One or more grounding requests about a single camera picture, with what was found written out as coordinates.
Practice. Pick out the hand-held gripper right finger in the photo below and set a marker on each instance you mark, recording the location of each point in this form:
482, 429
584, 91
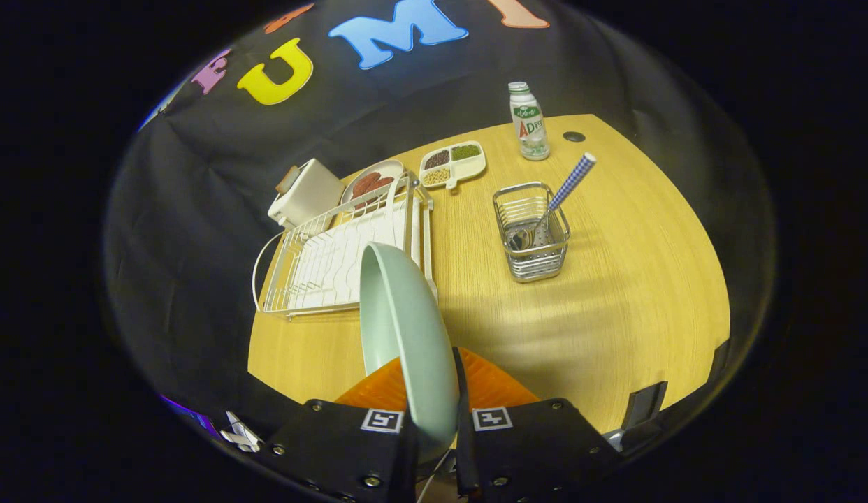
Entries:
539, 447

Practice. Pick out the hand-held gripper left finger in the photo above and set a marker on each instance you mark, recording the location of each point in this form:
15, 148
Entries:
336, 447

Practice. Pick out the pale green plate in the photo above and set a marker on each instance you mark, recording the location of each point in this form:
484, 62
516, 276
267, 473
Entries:
406, 328

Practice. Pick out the grey plate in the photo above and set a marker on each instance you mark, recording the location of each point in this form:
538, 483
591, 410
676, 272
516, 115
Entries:
392, 168

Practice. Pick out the white toaster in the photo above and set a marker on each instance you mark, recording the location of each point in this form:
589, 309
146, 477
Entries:
308, 195

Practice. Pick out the red meat patty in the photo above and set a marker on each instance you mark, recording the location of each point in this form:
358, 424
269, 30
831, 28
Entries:
366, 186
384, 181

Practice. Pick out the brown bread slice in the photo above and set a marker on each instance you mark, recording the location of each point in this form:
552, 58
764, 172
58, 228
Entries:
287, 179

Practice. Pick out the black backdrop cloth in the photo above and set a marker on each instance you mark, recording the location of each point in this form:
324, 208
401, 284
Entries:
196, 209

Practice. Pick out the white divided bean tray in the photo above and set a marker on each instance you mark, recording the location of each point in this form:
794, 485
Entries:
469, 168

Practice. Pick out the white plastic drink bottle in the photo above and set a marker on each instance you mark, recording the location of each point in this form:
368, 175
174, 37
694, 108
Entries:
530, 129

